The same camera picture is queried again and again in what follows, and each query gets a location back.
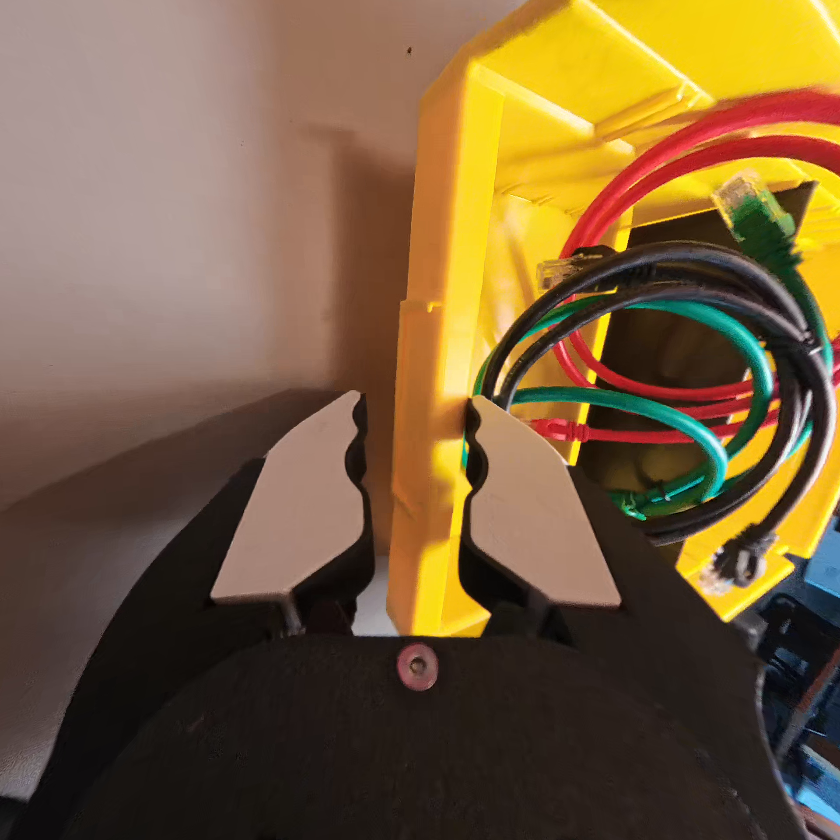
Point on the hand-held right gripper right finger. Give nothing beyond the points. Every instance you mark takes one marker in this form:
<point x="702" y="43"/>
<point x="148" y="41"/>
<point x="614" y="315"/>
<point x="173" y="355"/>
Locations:
<point x="535" y="525"/>

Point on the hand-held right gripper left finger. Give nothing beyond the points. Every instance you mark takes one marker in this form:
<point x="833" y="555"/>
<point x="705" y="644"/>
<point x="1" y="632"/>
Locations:
<point x="295" y="512"/>

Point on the yellow plastic storage bin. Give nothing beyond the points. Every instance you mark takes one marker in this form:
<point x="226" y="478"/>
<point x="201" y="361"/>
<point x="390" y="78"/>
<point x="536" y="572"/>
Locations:
<point x="446" y="262"/>

